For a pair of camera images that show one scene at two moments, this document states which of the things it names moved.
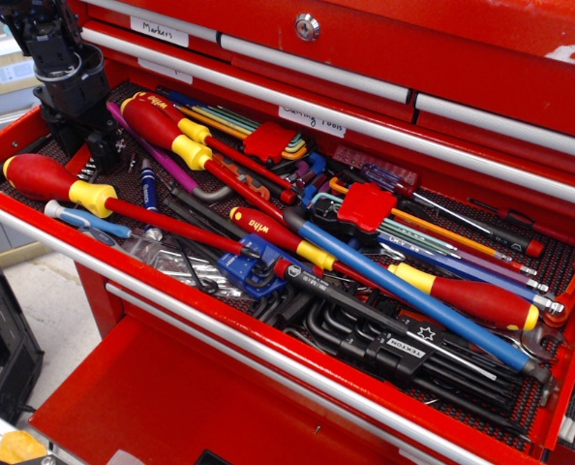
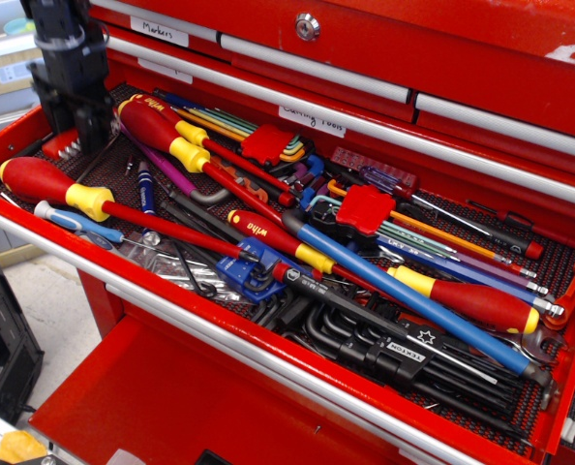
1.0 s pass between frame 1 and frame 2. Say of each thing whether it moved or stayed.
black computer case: stayed
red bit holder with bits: moved
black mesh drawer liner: stayed
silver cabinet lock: stayed
